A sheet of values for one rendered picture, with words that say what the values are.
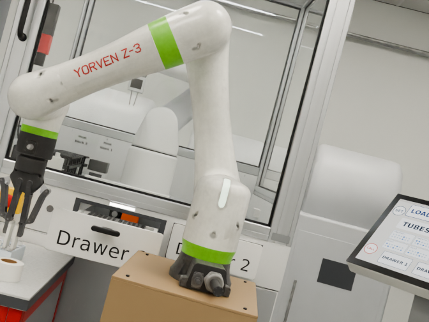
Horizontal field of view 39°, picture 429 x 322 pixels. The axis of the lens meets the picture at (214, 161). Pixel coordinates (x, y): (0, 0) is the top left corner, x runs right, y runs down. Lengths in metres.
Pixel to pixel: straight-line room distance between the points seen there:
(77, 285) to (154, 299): 0.72
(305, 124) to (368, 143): 3.29
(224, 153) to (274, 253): 0.54
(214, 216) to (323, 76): 0.79
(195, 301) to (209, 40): 0.57
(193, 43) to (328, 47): 0.72
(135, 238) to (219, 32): 0.58
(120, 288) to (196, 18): 0.61
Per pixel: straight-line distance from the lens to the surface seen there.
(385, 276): 1.83
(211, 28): 1.38
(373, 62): 5.33
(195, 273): 1.34
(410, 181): 5.33
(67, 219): 1.62
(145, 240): 1.61
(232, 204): 1.37
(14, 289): 1.44
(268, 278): 1.99
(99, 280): 1.98
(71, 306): 2.01
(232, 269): 1.95
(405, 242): 1.89
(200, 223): 1.38
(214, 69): 1.54
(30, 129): 1.56
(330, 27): 2.03
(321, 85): 1.99
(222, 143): 1.54
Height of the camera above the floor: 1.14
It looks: level
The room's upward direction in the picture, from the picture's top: 15 degrees clockwise
